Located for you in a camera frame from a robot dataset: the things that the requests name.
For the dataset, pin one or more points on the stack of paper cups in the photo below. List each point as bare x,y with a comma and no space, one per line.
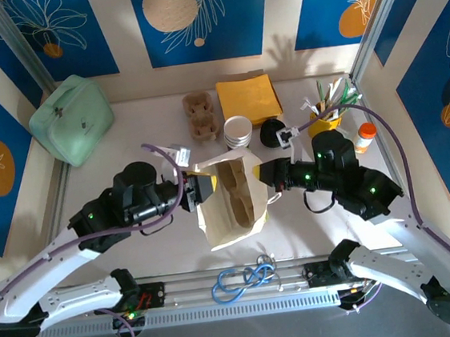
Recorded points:
238,129

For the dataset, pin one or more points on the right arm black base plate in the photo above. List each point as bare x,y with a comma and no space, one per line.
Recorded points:
318,273

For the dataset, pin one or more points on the black connector module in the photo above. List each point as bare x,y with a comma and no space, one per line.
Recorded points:
351,298
126,319

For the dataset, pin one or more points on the mint green zip case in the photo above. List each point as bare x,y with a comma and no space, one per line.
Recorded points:
71,120

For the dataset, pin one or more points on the white paper straw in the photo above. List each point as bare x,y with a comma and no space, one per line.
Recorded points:
334,92

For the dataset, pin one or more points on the white paper takeout bag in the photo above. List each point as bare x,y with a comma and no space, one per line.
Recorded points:
218,221

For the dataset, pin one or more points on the stack of yellow napkins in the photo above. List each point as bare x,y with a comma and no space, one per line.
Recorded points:
247,95

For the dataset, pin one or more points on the stacked cardboard cup carriers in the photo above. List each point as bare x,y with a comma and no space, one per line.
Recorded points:
201,116

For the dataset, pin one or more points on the wooden stirrer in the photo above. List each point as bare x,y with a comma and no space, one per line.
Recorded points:
327,110

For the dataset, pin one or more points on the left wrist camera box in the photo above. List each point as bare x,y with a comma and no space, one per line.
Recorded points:
181,156

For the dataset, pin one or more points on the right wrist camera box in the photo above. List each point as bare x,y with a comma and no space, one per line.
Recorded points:
287,135

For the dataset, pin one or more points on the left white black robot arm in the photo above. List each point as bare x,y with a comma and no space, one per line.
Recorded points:
38,272

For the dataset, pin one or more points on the stack of black lids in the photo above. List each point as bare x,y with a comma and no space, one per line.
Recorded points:
269,133

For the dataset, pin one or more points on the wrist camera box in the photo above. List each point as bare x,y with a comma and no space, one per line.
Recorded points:
181,156
287,135

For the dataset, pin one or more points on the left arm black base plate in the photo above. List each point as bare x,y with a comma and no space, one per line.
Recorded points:
153,294

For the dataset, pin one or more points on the orange lid pill bottle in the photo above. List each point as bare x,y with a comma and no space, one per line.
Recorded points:
364,137

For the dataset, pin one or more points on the aluminium frame post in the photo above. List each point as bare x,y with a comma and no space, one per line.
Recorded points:
378,15
19,45

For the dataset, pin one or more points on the thin green stirrer stick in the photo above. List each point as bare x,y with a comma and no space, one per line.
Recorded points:
321,92

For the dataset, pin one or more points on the aluminium front rail frame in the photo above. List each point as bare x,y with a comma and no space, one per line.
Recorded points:
189,287

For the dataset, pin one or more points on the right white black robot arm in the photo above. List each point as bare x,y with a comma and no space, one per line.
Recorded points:
404,230

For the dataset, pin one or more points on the brown cardboard cup carrier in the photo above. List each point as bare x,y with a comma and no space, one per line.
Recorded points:
238,199

